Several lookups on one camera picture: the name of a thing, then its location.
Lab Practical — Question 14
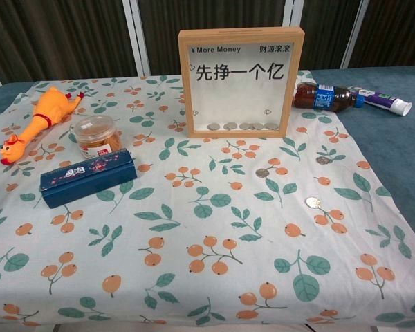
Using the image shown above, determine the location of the purple and white toothpaste tube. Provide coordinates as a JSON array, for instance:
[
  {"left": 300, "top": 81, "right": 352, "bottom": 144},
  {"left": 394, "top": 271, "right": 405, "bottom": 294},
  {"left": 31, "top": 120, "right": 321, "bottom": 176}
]
[{"left": 347, "top": 86, "right": 413, "bottom": 117}]

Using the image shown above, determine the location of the dark pleated curtain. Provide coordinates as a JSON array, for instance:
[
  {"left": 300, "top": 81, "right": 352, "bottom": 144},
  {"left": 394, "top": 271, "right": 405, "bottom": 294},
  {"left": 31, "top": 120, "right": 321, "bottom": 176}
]
[
  {"left": 0, "top": 0, "right": 139, "bottom": 84},
  {"left": 138, "top": 0, "right": 362, "bottom": 75},
  {"left": 347, "top": 0, "right": 415, "bottom": 68}
]

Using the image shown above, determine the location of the orange rubber chicken toy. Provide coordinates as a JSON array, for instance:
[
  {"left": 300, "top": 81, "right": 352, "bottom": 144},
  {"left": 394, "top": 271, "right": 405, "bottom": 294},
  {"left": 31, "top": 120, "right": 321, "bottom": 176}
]
[{"left": 0, "top": 86, "right": 86, "bottom": 166}]

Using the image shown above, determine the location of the fruit and leaf print tablecloth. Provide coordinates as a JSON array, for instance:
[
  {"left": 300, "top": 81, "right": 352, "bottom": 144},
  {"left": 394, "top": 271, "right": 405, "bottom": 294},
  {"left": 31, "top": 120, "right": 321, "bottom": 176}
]
[{"left": 0, "top": 71, "right": 415, "bottom": 328}]

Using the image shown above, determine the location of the dark blue rectangular box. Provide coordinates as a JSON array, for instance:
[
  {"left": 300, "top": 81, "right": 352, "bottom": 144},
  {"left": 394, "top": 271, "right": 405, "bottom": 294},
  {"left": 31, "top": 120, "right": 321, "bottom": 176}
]
[{"left": 39, "top": 147, "right": 138, "bottom": 210}]

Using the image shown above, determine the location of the clear plastic snack jar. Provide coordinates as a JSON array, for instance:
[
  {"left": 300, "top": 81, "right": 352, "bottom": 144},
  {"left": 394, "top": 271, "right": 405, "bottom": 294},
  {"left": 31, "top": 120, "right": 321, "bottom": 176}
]
[{"left": 73, "top": 115, "right": 122, "bottom": 160}]

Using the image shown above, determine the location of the cola bottle with blue label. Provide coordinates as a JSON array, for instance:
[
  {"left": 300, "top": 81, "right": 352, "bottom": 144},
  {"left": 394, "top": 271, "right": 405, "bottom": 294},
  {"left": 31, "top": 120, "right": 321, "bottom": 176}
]
[{"left": 292, "top": 82, "right": 366, "bottom": 113}]

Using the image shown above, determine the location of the wooden frame money box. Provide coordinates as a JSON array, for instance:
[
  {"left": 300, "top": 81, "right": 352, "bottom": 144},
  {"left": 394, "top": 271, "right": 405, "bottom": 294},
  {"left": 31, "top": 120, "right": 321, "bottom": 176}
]
[{"left": 178, "top": 26, "right": 306, "bottom": 139}]

